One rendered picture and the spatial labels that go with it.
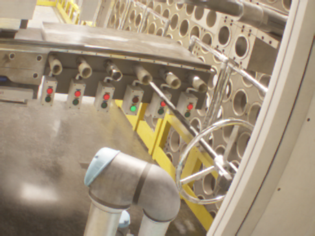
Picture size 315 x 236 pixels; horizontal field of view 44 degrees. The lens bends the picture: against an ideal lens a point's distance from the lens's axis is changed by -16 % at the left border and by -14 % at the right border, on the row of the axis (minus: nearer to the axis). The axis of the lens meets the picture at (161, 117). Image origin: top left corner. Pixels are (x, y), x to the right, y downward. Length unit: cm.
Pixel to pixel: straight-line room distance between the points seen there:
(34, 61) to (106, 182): 143
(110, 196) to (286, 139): 48
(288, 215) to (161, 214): 35
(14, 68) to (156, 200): 153
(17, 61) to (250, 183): 178
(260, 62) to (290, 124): 259
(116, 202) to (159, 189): 12
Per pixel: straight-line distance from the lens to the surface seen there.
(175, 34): 527
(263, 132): 82
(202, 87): 261
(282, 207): 95
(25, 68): 242
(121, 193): 108
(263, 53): 340
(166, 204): 109
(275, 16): 309
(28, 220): 247
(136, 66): 251
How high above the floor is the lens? 157
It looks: 21 degrees down
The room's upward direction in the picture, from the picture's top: 17 degrees clockwise
